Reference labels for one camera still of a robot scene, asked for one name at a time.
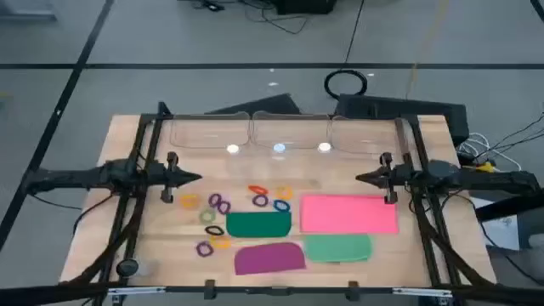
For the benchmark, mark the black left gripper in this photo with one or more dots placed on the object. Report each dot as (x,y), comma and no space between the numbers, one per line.
(163,176)

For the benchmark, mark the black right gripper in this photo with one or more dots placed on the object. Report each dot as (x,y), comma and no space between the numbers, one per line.
(395,176)

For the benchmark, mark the pink cloth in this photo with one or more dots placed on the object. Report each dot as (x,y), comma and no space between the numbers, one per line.
(348,214)

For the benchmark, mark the clear bottle white cap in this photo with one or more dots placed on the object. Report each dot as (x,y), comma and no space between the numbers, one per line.
(324,147)
(279,147)
(233,148)

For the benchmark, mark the light green cloth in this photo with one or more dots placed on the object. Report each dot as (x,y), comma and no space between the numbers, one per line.
(338,248)

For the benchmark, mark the dark green cloth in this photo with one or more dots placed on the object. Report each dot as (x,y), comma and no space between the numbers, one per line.
(259,225)

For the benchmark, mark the yellow coil wristband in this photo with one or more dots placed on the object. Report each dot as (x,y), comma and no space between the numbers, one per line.
(213,242)
(278,193)

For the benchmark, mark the blue coil wristband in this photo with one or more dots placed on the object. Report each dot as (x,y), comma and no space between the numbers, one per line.
(275,205)

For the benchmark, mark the magenta cloth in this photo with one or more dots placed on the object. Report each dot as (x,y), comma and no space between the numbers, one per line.
(270,259)

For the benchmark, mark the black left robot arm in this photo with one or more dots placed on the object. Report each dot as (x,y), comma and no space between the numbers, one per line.
(85,176)

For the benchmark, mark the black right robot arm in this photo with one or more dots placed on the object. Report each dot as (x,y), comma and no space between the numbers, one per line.
(467,178)

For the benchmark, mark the orange coil wristband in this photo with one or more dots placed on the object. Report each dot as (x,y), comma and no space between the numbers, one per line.
(183,201)

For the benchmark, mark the green coil wristband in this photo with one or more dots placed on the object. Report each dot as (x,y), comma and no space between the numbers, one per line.
(200,216)

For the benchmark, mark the clear plastic bin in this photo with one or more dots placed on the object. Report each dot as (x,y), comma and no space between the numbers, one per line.
(365,136)
(208,132)
(289,132)

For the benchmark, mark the black coil wristband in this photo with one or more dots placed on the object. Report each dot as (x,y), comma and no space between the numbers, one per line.
(207,230)

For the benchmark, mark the large black case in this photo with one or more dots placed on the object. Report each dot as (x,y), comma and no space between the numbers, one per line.
(425,111)

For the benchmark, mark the flat black panel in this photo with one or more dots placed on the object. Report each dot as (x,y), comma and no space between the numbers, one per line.
(263,106)

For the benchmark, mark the black-capped cylinder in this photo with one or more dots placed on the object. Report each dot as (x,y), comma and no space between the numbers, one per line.
(127,268)

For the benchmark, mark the yellow connector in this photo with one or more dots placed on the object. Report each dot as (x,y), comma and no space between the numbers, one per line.
(485,167)

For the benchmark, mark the black metal beam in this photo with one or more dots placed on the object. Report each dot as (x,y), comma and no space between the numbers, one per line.
(510,207)

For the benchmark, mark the white paper sheet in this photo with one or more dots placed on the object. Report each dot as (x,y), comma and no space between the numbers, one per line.
(503,231)

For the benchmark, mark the black power adapter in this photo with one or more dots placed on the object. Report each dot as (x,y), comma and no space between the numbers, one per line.
(212,6)

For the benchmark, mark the black equipment box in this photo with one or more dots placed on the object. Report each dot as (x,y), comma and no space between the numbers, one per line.
(306,5)

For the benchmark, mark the grey metal platform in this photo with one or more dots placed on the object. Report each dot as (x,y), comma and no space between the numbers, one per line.
(25,10)

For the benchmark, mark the black metal rig frame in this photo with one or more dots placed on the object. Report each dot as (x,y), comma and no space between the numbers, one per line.
(191,290)

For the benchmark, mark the black frame clamp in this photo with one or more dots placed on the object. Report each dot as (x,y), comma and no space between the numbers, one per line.
(353,291)
(209,290)

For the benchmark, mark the silver metal bracket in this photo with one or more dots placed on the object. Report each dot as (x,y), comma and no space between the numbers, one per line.
(423,292)
(136,290)

